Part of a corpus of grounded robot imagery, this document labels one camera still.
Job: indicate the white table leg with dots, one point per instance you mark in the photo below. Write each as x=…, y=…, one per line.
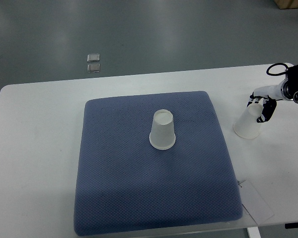
x=253, y=232

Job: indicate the white paper cup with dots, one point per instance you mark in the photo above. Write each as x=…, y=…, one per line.
x=162, y=135
x=247, y=126

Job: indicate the white paper tag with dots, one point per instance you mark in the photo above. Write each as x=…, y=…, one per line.
x=254, y=204

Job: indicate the black table control panel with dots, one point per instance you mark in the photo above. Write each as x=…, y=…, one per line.
x=291, y=225

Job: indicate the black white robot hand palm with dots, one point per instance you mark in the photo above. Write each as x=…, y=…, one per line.
x=273, y=92

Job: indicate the upper metal floor plate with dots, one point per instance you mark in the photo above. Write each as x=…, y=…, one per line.
x=93, y=57

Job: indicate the wooden furniture corner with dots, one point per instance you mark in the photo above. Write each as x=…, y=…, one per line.
x=286, y=4

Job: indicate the blue mesh cushion pad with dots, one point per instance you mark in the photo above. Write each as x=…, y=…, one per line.
x=124, y=184

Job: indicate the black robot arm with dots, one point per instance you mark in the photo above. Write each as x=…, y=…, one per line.
x=287, y=90

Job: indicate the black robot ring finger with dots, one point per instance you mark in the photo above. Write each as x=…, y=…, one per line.
x=251, y=99

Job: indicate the white paper cup on cushion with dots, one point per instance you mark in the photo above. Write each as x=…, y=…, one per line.
x=162, y=135

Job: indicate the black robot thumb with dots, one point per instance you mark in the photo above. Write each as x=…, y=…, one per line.
x=269, y=106

